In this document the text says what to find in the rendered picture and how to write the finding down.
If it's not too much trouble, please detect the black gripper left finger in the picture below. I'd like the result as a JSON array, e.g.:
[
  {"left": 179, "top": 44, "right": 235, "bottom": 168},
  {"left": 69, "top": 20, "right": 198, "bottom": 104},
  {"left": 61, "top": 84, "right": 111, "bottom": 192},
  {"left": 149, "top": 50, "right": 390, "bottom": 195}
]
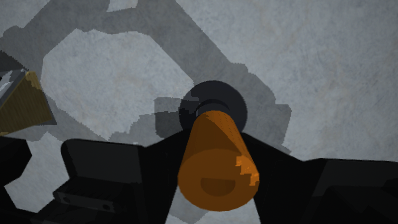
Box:
[{"left": 61, "top": 128, "right": 191, "bottom": 224}]

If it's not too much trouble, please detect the dark round pedestal with shaft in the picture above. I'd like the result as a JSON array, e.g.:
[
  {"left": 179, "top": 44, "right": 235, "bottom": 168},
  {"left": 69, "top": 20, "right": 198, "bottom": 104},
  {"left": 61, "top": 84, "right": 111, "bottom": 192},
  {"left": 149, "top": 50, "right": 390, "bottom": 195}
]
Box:
[{"left": 179, "top": 80, "right": 248, "bottom": 132}]

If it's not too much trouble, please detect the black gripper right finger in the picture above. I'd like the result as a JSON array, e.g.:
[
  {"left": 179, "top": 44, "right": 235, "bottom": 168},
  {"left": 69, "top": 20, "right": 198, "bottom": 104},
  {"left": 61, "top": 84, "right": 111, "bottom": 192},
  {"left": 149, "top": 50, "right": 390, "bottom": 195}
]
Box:
[{"left": 240, "top": 132, "right": 398, "bottom": 224}]

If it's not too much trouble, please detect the orange knob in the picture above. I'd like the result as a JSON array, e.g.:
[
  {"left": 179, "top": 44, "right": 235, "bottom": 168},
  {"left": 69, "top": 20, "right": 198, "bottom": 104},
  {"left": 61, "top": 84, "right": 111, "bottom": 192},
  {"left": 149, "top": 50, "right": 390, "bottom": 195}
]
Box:
[{"left": 177, "top": 110, "right": 260, "bottom": 212}]

